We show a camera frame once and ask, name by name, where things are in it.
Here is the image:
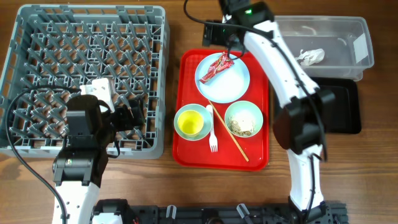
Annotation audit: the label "light blue dinner plate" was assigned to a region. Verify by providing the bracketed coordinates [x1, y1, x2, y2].
[194, 53, 250, 103]

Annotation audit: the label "red plastic serving tray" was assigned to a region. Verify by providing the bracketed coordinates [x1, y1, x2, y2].
[172, 49, 269, 171]

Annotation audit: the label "rice food scraps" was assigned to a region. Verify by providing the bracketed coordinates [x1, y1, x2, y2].
[228, 111, 256, 137]

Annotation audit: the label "green bowl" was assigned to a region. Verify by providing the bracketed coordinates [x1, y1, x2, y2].
[224, 101, 264, 138]

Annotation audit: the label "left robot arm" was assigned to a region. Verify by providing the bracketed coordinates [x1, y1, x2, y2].
[52, 95, 144, 223]

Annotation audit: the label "grey plastic dishwasher rack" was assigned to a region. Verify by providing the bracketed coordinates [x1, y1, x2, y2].
[1, 4, 170, 159]

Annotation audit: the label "white tissue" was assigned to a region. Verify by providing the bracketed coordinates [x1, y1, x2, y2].
[295, 49, 325, 66]

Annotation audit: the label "light blue small bowl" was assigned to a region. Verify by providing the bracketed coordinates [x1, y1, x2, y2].
[174, 104, 212, 141]

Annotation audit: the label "wooden chopstick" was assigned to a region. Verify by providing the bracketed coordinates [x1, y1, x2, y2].
[208, 100, 249, 162]

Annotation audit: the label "black plastic tray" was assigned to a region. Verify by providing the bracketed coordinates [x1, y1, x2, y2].
[272, 77, 362, 135]

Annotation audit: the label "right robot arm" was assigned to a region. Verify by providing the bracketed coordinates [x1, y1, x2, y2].
[212, 1, 335, 223]

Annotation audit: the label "red snack wrapper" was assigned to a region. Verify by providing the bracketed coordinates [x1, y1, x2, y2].
[200, 52, 234, 84]

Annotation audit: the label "clear plastic waste bin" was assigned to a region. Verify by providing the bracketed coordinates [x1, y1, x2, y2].
[275, 16, 374, 81]

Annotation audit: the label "yellow plastic cup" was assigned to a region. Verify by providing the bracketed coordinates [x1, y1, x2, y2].
[177, 110, 204, 138]

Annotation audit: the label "white plastic fork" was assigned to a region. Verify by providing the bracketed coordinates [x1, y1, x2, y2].
[206, 105, 218, 152]

